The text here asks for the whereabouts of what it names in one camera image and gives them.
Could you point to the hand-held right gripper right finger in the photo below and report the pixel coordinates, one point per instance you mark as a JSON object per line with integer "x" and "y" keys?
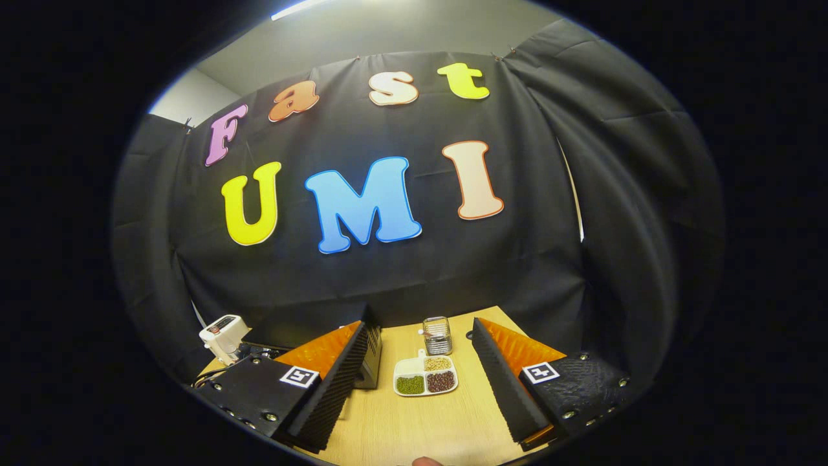
{"x": 504, "y": 388}

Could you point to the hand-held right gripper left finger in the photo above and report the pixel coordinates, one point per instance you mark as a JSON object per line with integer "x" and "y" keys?
{"x": 330, "y": 388}

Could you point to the black electric oven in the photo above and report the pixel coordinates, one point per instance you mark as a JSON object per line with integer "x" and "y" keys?
{"x": 370, "y": 356}

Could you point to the white divided plate with beans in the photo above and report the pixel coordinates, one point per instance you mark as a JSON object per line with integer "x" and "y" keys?
{"x": 424, "y": 375}

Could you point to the metal mesh holder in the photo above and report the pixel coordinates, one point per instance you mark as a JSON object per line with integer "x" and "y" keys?
{"x": 438, "y": 336}

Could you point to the white kitchen appliance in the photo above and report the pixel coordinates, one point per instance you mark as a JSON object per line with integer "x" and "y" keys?
{"x": 223, "y": 330}

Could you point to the black backdrop cloth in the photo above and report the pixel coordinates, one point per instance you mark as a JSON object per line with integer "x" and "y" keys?
{"x": 420, "y": 272}

